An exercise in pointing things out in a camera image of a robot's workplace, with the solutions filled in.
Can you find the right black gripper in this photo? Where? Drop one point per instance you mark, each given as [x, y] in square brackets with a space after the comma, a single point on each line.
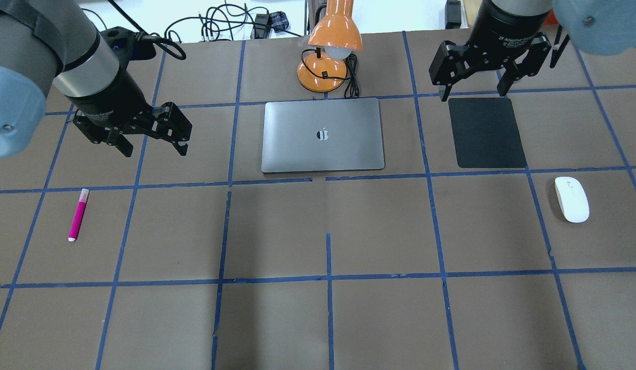
[504, 28]

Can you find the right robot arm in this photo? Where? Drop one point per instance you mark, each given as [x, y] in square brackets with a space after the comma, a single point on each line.
[603, 28]

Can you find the orange desk lamp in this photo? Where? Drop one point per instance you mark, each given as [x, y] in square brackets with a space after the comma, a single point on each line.
[330, 61]

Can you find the silver laptop notebook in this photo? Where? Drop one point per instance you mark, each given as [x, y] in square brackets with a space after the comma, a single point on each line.
[322, 135]

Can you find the black mousepad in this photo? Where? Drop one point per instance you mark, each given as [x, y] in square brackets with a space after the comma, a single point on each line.
[486, 134]

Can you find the pink marker pen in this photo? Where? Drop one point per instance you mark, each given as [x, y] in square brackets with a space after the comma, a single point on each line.
[79, 214]

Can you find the white computer mouse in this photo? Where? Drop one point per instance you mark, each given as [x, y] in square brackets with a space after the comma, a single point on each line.
[572, 199]

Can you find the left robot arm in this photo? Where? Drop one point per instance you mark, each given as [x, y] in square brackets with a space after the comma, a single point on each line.
[46, 44]

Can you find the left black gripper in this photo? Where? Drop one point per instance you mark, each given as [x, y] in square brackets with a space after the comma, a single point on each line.
[108, 97]

